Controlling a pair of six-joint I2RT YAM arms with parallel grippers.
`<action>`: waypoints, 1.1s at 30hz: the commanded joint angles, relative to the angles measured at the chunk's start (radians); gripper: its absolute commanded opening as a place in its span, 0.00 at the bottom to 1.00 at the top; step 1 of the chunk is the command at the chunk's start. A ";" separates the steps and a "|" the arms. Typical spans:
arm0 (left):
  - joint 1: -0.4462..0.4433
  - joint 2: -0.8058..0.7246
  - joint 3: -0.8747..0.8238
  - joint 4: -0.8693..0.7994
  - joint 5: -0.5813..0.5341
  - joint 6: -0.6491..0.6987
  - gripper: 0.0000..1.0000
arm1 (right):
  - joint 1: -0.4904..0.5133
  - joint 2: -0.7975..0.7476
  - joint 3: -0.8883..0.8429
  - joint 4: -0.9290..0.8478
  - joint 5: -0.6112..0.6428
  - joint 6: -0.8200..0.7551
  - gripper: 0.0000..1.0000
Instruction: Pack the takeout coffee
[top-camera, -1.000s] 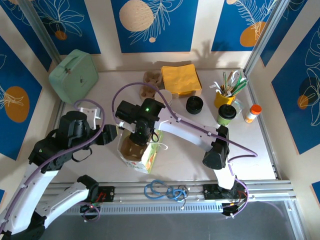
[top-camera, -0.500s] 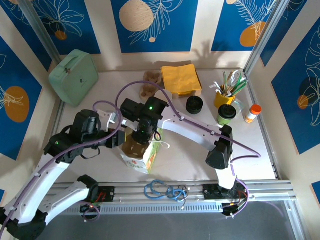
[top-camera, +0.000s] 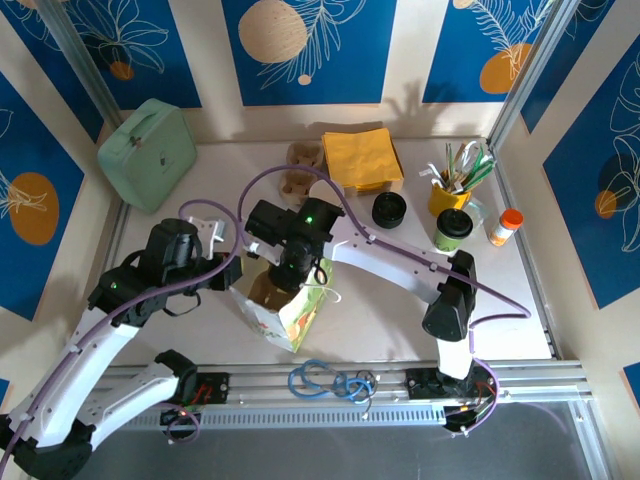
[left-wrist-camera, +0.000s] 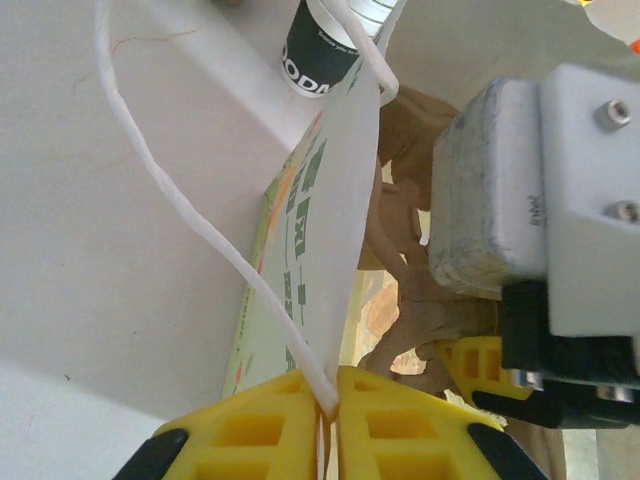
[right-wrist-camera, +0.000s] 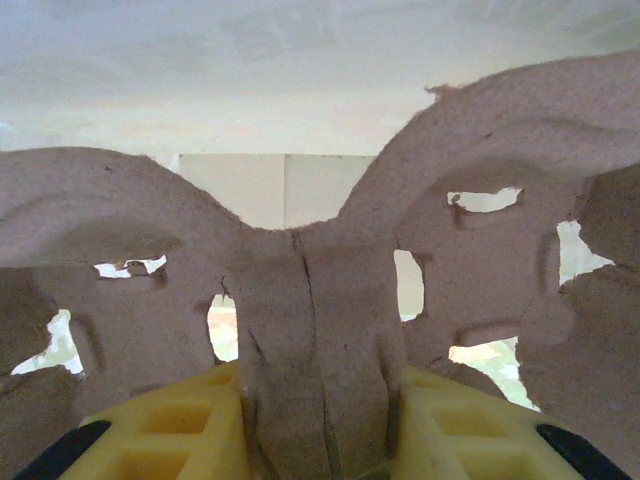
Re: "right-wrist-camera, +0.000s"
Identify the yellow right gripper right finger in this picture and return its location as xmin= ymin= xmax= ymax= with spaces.
xmin=387 ymin=364 xmax=581 ymax=480

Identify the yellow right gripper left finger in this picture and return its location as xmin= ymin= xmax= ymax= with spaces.
xmin=64 ymin=360 xmax=251 ymax=480

